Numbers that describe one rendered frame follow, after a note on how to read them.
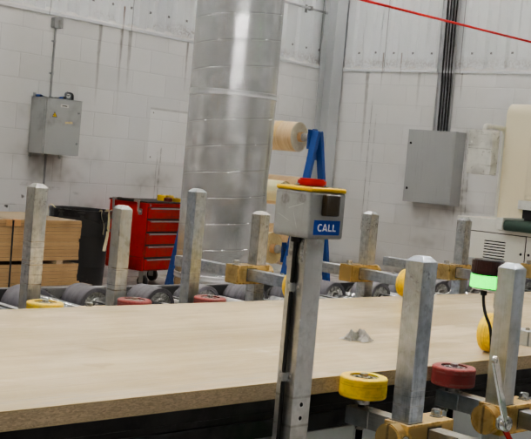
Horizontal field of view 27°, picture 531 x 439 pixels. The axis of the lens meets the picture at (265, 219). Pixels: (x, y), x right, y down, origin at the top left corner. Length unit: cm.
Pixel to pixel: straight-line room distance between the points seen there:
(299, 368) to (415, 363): 26
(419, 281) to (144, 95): 935
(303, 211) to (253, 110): 436
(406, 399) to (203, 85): 428
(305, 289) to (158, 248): 867
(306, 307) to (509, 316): 50
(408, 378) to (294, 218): 37
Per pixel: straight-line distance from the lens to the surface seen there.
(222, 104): 580
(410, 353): 171
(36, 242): 252
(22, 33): 1000
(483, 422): 192
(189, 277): 279
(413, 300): 170
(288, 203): 149
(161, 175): 1116
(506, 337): 191
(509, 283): 190
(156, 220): 1009
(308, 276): 150
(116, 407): 157
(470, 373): 202
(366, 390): 182
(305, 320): 151
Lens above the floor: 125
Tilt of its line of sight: 3 degrees down
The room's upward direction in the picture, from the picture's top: 5 degrees clockwise
